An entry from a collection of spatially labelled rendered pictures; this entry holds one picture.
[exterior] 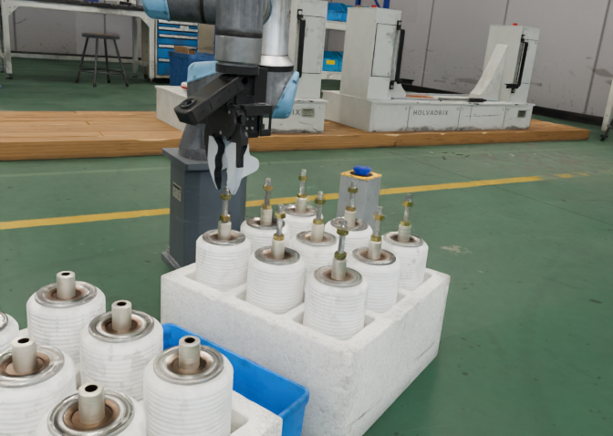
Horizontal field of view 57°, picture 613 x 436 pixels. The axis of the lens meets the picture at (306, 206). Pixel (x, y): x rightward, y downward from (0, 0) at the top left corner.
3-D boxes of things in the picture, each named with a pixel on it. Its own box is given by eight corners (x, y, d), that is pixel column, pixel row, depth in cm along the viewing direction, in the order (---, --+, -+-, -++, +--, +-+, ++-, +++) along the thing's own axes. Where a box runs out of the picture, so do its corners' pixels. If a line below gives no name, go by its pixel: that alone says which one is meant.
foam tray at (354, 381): (159, 364, 105) (160, 275, 99) (285, 296, 136) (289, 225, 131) (338, 461, 84) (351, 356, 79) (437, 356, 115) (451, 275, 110)
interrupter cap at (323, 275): (371, 280, 88) (372, 276, 87) (341, 294, 82) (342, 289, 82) (334, 264, 92) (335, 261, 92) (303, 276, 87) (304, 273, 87)
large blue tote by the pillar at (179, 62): (166, 89, 552) (166, 50, 541) (204, 89, 576) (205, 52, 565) (188, 96, 514) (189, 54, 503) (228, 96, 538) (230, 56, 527)
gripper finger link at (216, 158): (240, 186, 102) (247, 137, 98) (213, 190, 97) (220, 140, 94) (229, 180, 103) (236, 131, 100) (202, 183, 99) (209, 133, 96)
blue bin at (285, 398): (116, 410, 91) (115, 345, 88) (168, 380, 100) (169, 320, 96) (260, 505, 75) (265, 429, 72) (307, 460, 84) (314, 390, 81)
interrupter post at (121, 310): (107, 328, 68) (106, 304, 67) (124, 321, 69) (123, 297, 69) (119, 336, 66) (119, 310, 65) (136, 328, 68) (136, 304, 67)
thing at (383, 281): (332, 336, 106) (342, 245, 101) (382, 337, 107) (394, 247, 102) (339, 364, 97) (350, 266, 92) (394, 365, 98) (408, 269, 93)
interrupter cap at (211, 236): (233, 230, 105) (233, 226, 104) (253, 243, 99) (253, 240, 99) (194, 235, 100) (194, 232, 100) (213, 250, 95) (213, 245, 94)
